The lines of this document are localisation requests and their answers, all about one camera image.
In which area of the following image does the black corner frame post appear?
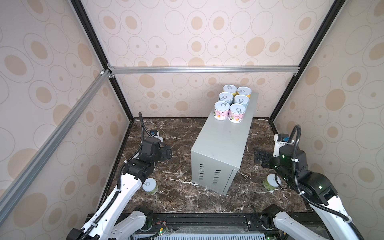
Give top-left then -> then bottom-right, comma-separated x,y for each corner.
269,0 -> 347,123
70,0 -> 134,121

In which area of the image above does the yellow orange label can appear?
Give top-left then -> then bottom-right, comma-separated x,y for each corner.
237,87 -> 252,98

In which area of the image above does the green label can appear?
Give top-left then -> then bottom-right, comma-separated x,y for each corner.
263,174 -> 281,191
142,178 -> 159,196

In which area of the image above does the black corner frame post right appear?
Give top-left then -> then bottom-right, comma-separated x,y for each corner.
269,0 -> 347,123

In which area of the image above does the pink flower label can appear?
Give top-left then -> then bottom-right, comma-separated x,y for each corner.
229,104 -> 247,123

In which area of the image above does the green label can left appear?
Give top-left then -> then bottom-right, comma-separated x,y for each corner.
142,178 -> 159,196

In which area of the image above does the teal label can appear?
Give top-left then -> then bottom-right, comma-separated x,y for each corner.
233,95 -> 250,108

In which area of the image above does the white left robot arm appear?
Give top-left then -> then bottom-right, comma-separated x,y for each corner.
66,137 -> 172,240

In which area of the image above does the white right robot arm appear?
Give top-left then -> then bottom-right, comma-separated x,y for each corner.
254,142 -> 363,240

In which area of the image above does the black corner frame post left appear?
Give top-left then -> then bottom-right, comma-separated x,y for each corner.
70,0 -> 134,121

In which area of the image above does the grey metal cabinet box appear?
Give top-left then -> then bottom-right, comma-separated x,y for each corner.
191,92 -> 259,195

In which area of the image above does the silver aluminium crossbar back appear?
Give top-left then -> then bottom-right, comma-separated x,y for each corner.
111,66 -> 300,74

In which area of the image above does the light blue label can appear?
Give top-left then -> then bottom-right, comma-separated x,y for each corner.
219,92 -> 234,105

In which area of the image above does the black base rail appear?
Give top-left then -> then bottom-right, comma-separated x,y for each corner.
78,211 -> 331,240

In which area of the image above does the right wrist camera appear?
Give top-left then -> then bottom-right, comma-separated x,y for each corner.
273,134 -> 295,157

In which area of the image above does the green label can right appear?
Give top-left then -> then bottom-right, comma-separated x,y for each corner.
263,174 -> 281,191

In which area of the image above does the silver aluminium rail left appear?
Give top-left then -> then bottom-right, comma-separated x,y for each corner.
1,69 -> 112,224

